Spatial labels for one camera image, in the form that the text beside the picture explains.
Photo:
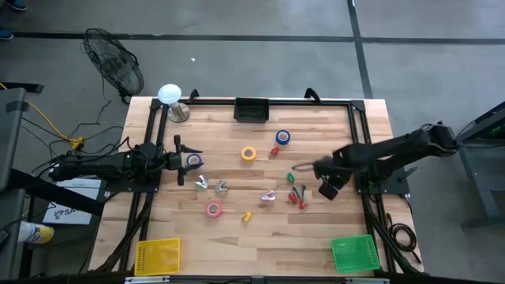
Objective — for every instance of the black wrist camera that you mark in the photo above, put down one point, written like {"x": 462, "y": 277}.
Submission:
{"x": 321, "y": 169}
{"x": 172, "y": 161}

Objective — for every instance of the light teal staple remover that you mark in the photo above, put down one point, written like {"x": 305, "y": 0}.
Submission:
{"x": 203, "y": 183}

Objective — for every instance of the purple tape roll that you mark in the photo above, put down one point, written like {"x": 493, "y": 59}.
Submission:
{"x": 199, "y": 158}

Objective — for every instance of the black floor fan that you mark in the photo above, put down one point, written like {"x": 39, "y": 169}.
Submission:
{"x": 114, "y": 63}

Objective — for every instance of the white and yellow bottle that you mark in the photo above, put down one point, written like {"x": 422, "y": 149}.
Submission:
{"x": 39, "y": 233}

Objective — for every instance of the blue tape roll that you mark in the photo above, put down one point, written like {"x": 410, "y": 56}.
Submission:
{"x": 277, "y": 137}

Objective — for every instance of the person's shoe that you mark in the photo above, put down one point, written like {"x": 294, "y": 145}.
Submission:
{"x": 4, "y": 34}
{"x": 16, "y": 4}

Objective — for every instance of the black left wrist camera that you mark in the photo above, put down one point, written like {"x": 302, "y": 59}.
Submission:
{"x": 172, "y": 161}

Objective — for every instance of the black diagonal stand bar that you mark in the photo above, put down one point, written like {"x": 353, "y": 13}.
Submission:
{"x": 59, "y": 195}

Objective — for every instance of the yellow tape roll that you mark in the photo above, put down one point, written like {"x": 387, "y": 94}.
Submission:
{"x": 243, "y": 154}

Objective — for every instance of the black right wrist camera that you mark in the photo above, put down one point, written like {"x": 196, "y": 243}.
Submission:
{"x": 321, "y": 169}

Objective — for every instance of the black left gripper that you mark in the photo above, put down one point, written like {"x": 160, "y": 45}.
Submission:
{"x": 180, "y": 142}

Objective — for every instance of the pink toy airplane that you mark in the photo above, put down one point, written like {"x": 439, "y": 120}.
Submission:
{"x": 269, "y": 196}

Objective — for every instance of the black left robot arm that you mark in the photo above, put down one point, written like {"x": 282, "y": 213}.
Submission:
{"x": 98, "y": 165}

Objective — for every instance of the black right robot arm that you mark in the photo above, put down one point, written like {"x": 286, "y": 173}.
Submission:
{"x": 394, "y": 152}

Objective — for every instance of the black aluminium table frame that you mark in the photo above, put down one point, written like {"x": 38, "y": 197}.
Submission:
{"x": 296, "y": 102}

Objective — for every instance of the white printed paper sheet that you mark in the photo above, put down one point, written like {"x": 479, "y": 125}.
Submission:
{"x": 71, "y": 215}

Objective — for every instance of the beige toy figure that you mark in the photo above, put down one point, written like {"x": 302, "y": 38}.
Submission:
{"x": 221, "y": 187}

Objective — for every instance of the small red stapler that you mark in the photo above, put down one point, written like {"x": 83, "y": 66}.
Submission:
{"x": 275, "y": 150}

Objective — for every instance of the white lamp with metal base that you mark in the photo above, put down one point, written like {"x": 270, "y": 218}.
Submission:
{"x": 169, "y": 94}

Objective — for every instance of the dark metal cart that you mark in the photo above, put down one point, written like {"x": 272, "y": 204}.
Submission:
{"x": 479, "y": 185}

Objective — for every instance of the grey equipment cabinet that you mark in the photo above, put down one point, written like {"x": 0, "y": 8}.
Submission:
{"x": 10, "y": 130}

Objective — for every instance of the green plastic basket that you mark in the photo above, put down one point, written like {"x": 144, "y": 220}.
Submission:
{"x": 355, "y": 254}

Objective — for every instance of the black plastic basket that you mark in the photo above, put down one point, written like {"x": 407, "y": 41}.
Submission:
{"x": 251, "y": 110}

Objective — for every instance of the yellow plastic basket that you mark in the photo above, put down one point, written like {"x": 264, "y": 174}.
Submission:
{"x": 158, "y": 256}

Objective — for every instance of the small green stapler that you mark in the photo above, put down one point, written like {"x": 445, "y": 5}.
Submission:
{"x": 290, "y": 177}

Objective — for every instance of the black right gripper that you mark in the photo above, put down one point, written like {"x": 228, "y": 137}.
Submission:
{"x": 339, "y": 169}

